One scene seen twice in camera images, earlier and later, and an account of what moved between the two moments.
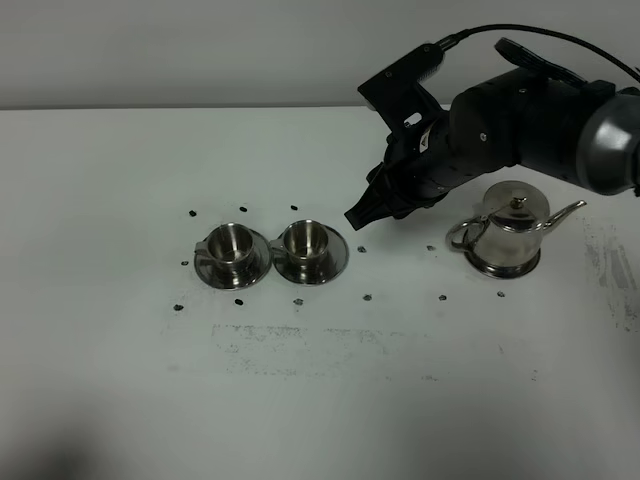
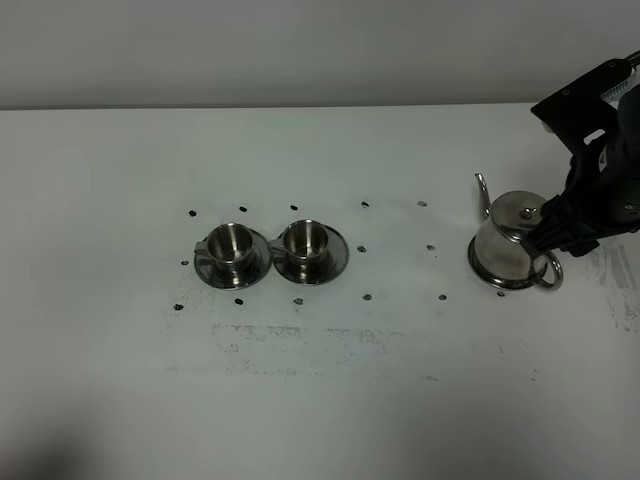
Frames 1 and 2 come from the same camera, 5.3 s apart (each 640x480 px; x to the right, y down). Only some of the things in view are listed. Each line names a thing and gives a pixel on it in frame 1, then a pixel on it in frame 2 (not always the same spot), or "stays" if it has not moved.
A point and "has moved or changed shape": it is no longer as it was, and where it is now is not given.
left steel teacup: x=230 y=243 stays
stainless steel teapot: x=511 y=228 has moved or changed shape
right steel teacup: x=304 y=240 stays
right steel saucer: x=315 y=271 stays
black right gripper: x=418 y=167 to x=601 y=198
